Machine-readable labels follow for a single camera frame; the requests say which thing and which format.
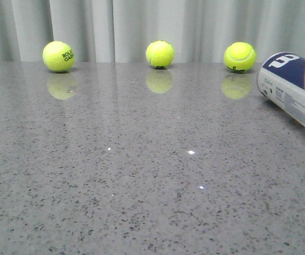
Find clear blue tennis ball can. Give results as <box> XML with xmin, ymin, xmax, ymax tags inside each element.
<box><xmin>257</xmin><ymin>52</ymin><xmax>305</xmax><ymax>127</ymax></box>

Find middle yellow tennis ball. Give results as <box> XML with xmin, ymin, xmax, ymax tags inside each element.
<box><xmin>146</xmin><ymin>40</ymin><xmax>174</xmax><ymax>68</ymax></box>

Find yellow tennis ball curved seam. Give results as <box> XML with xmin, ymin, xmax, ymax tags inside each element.
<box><xmin>224</xmin><ymin>42</ymin><xmax>257</xmax><ymax>73</ymax></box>

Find tennis ball with black lettering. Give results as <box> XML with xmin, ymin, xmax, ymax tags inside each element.
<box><xmin>43</xmin><ymin>41</ymin><xmax>75</xmax><ymax>72</ymax></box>

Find grey curtain backdrop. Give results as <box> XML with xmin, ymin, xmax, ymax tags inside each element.
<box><xmin>0</xmin><ymin>1</ymin><xmax>305</xmax><ymax>63</ymax></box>

